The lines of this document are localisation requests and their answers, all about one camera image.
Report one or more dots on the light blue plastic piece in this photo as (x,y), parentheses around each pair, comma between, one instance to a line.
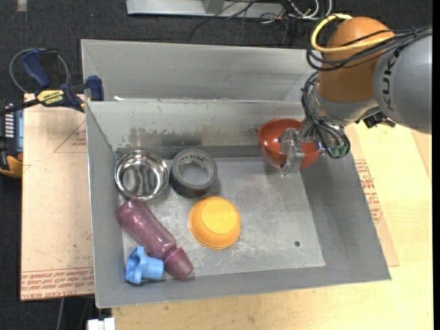
(142,267)

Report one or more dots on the black tape roll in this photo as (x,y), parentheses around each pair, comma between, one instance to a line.
(178,181)

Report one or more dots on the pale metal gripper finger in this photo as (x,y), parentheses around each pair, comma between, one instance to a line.
(288,138)
(292,162)

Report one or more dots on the purple plastic bottle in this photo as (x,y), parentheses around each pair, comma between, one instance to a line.
(146,227)

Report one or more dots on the orange bowl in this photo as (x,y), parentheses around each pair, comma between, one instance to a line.
(214,222)

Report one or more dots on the grey metal bin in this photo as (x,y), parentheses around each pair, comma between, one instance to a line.
(268,215)

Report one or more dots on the shiny metal bowl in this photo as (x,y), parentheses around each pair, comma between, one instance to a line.
(141,175)

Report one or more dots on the red bowl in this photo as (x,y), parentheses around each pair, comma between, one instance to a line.
(271,150)

